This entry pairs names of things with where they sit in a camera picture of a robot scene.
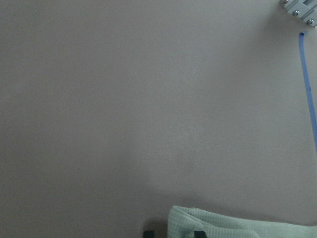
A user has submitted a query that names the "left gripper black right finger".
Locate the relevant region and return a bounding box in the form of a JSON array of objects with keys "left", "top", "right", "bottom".
[{"left": 194, "top": 231, "right": 207, "bottom": 238}]

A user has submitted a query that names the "olive green long-sleeve shirt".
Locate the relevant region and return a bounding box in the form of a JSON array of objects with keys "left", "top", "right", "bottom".
[{"left": 167, "top": 206, "right": 317, "bottom": 238}]

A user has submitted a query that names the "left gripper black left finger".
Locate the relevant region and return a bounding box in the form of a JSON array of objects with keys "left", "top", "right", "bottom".
[{"left": 143, "top": 230, "right": 155, "bottom": 238}]

